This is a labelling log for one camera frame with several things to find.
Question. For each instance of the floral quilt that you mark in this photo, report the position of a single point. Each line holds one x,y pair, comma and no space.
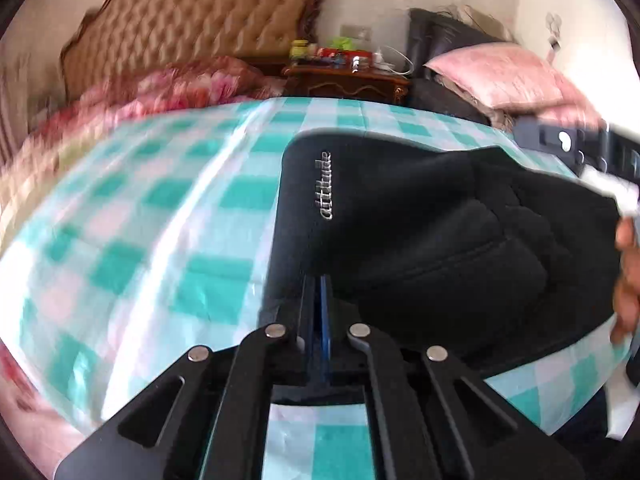
150,95

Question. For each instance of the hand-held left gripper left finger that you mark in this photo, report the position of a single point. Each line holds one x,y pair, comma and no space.
307,310

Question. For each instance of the large pink floral pillow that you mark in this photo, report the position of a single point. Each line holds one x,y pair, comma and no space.
500,75

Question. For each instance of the green cloth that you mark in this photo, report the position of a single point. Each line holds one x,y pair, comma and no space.
340,41

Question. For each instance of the red box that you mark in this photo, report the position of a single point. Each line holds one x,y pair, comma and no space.
345,55

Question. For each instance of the white wardrobe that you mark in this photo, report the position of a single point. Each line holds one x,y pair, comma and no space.
590,10

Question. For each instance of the dark wooden nightstand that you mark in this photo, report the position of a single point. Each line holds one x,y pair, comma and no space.
350,85

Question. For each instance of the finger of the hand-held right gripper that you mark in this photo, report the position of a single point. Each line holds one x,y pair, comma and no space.
550,140

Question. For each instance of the white power strip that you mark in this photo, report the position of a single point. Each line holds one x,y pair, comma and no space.
386,62

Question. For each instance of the green white checked sheet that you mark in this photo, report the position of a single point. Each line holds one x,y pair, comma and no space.
150,235

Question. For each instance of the red hanging ornament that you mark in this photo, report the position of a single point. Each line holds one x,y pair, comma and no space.
553,35

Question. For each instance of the tufted leather headboard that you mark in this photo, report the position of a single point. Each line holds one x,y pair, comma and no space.
190,20

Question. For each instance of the yellow jar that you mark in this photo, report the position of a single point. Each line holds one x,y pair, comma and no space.
299,49

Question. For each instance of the black leather armchair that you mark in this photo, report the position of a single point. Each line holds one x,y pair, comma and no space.
440,30

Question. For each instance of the black pants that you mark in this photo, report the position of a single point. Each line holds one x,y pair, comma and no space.
425,240

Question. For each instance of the wall outlet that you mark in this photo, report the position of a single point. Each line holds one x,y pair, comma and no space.
356,32

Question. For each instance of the person's right hand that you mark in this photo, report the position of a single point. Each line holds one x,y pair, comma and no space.
627,285

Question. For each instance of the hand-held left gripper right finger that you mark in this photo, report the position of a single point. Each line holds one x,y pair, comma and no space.
325,310

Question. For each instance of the person's blue jeans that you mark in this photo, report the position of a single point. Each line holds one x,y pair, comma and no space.
585,415

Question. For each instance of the small pink floral pillow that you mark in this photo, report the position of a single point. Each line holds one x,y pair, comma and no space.
570,117

